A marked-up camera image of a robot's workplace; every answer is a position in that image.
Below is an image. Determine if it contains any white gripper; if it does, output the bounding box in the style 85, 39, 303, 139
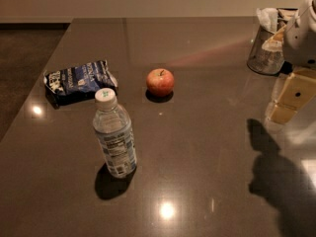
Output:
262, 0, 316, 124

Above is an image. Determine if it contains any clear plastic water bottle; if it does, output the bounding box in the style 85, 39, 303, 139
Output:
93, 88, 137, 179

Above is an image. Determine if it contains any white crumpled napkin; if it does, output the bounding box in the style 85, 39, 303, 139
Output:
256, 8, 278, 33

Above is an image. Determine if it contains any red apple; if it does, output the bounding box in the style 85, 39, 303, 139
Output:
146, 68, 175, 97

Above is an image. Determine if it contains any blue snack bag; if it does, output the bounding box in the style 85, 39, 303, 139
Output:
43, 60, 119, 109

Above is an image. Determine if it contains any wire mesh cup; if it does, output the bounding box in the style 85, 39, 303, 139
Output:
247, 27, 284, 76

